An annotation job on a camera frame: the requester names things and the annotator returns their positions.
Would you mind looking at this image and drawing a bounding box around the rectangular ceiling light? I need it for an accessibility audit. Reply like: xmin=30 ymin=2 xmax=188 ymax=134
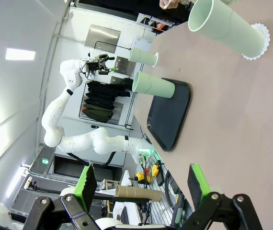
xmin=5 ymin=48 xmax=36 ymax=61

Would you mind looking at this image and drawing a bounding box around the person's left hand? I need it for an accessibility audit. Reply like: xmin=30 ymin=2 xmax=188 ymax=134
xmin=159 ymin=0 xmax=181 ymax=10

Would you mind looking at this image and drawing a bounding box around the black hanging garment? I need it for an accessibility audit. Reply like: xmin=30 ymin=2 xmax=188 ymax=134
xmin=86 ymin=78 xmax=134 ymax=98

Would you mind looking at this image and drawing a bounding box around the black plastic serving tray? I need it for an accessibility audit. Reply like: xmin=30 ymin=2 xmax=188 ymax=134
xmin=147 ymin=77 xmax=192 ymax=152

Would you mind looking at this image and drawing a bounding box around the black metal clothes rack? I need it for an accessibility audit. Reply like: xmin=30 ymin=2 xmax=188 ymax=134
xmin=78 ymin=41 xmax=137 ymax=131

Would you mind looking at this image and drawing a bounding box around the small stainless steel plate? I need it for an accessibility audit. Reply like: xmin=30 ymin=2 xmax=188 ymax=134
xmin=114 ymin=56 xmax=137 ymax=72

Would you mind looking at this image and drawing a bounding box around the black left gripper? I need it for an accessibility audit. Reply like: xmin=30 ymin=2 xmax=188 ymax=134
xmin=87 ymin=54 xmax=117 ymax=76

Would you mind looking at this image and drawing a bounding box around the grey grooved base plate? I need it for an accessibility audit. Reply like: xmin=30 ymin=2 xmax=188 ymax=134
xmin=126 ymin=153 xmax=194 ymax=230

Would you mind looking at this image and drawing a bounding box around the mint green plastic cup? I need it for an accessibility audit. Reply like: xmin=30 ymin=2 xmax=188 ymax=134
xmin=132 ymin=70 xmax=176 ymax=99
xmin=188 ymin=0 xmax=266 ymax=55
xmin=128 ymin=46 xmax=158 ymax=66

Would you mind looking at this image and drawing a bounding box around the large stainless steel plate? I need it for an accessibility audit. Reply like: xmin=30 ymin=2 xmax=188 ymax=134
xmin=84 ymin=23 xmax=122 ymax=54

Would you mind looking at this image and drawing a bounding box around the black corrugated hose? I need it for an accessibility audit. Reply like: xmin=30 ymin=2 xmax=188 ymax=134
xmin=66 ymin=151 xmax=117 ymax=168

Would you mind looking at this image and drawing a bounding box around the olive hanging garment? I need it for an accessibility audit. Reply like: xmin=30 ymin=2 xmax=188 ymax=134
xmin=81 ymin=103 xmax=114 ymax=124

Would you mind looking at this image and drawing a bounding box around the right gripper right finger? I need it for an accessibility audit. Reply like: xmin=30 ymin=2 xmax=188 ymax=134
xmin=182 ymin=163 xmax=264 ymax=230

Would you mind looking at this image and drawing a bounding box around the white cardboard box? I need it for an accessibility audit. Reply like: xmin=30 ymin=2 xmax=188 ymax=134
xmin=131 ymin=35 xmax=154 ymax=53

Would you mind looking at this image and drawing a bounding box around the grey metal floor frame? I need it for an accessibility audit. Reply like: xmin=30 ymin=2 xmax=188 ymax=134
xmin=136 ymin=13 xmax=175 ymax=32

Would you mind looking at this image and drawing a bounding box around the brown cardboard tube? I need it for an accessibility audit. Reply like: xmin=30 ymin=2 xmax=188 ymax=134
xmin=114 ymin=184 xmax=163 ymax=202

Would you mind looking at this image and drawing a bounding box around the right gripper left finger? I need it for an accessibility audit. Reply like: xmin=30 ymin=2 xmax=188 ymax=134
xmin=26 ymin=162 xmax=98 ymax=230

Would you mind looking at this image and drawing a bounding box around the dark grey hanging garment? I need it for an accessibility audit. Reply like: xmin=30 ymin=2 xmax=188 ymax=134
xmin=85 ymin=92 xmax=116 ymax=110

